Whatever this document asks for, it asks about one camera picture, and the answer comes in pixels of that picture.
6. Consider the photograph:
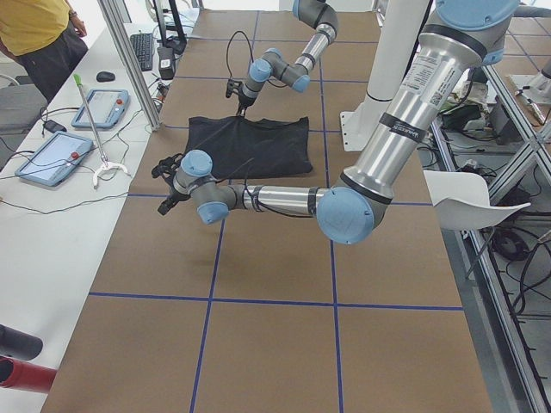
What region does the green handled reacher stick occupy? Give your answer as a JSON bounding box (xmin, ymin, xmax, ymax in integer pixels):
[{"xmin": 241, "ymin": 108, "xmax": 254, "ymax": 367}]
[{"xmin": 71, "ymin": 74, "xmax": 130, "ymax": 188}]

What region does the near teach pendant tablet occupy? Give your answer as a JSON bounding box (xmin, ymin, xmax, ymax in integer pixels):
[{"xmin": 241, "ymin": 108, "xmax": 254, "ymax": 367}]
[{"xmin": 15, "ymin": 131, "xmax": 93, "ymax": 187}]

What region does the person in yellow shirt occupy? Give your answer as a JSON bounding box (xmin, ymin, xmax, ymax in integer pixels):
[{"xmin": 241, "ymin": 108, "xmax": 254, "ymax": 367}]
[{"xmin": 1, "ymin": 0, "xmax": 88, "ymax": 102}]

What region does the white plastic chair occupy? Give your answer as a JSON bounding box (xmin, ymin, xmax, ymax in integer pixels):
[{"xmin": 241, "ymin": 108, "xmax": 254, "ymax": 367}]
[{"xmin": 424, "ymin": 170, "xmax": 530, "ymax": 231}]

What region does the red black cylinder tool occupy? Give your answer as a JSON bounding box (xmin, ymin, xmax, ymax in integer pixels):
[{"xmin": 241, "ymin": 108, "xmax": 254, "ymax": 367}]
[{"xmin": 0, "ymin": 324, "xmax": 59, "ymax": 395}]

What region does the black keyboard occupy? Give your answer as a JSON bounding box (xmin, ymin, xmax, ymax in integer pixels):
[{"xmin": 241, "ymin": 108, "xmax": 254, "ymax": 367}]
[{"xmin": 129, "ymin": 33, "xmax": 154, "ymax": 71}]

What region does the black computer mouse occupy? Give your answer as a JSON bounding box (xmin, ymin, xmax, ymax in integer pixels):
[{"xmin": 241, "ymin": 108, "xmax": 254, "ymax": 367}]
[{"xmin": 96, "ymin": 71, "xmax": 116, "ymax": 83}]

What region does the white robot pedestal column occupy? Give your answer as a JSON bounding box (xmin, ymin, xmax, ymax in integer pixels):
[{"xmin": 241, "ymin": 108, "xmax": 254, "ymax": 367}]
[{"xmin": 340, "ymin": 0, "xmax": 432, "ymax": 151}]

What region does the black pendant cable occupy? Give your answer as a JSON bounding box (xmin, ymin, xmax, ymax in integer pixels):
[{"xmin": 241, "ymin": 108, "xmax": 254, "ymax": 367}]
[{"xmin": 0, "ymin": 107, "xmax": 147, "ymax": 214}]

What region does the black t-shirt with logo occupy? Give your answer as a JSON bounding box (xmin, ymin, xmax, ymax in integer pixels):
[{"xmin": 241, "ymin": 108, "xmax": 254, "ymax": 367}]
[{"xmin": 185, "ymin": 116, "xmax": 313, "ymax": 179}]

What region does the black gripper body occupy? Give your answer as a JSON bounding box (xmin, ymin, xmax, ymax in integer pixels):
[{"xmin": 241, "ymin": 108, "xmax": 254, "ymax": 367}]
[
  {"xmin": 238, "ymin": 92, "xmax": 255, "ymax": 110},
  {"xmin": 168, "ymin": 182, "xmax": 189, "ymax": 205}
]

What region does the brown paper table cover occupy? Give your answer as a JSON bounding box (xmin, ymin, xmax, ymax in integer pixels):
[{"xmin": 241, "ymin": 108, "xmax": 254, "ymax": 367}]
[{"xmin": 43, "ymin": 11, "xmax": 492, "ymax": 412}]

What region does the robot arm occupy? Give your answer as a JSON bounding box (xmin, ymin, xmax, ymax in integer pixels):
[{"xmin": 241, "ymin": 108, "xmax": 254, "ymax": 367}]
[
  {"xmin": 158, "ymin": 1, "xmax": 518, "ymax": 244},
  {"xmin": 226, "ymin": 1, "xmax": 338, "ymax": 116}
]

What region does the aluminium frame post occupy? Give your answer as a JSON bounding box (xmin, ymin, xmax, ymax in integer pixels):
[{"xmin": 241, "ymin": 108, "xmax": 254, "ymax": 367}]
[{"xmin": 97, "ymin": 0, "xmax": 160, "ymax": 131}]

